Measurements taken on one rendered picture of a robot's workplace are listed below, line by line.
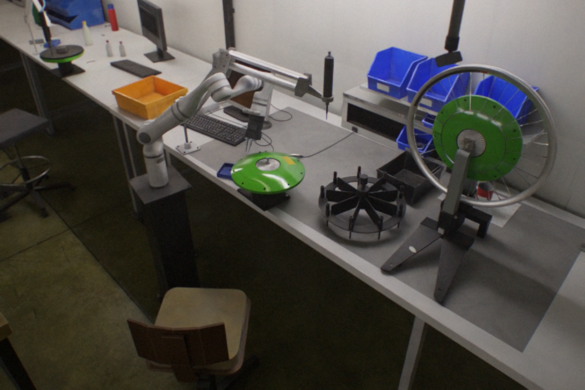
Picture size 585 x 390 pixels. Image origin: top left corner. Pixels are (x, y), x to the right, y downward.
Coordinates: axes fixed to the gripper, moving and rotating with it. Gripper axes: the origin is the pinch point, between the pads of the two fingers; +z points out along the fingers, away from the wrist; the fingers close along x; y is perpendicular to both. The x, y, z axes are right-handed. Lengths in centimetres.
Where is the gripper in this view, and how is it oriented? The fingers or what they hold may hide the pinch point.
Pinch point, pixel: (246, 151)
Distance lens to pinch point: 218.7
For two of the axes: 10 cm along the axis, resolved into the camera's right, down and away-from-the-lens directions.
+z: -2.1, 9.7, 1.4
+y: 4.1, -0.4, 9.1
